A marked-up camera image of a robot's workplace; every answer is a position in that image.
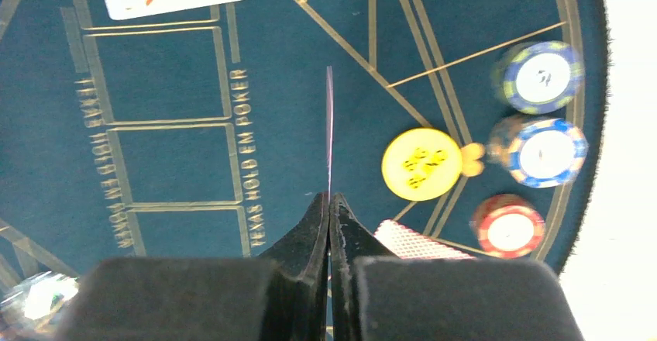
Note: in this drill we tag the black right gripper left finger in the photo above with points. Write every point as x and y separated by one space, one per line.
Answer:
279 295

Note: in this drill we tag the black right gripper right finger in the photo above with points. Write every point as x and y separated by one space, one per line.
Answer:
379 296

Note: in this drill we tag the red backed card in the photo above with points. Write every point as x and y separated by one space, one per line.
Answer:
406 243
329 130

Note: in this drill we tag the yellow big blind button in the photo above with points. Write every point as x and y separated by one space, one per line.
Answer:
421 164

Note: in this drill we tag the red chip stack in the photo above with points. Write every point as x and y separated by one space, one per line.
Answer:
507 226

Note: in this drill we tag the blue yellow chip stack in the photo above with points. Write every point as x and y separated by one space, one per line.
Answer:
538 78
538 151

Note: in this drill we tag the round dark blue poker mat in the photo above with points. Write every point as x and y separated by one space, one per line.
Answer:
200 133

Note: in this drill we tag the clear dealer button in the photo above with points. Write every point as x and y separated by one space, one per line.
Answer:
33 308

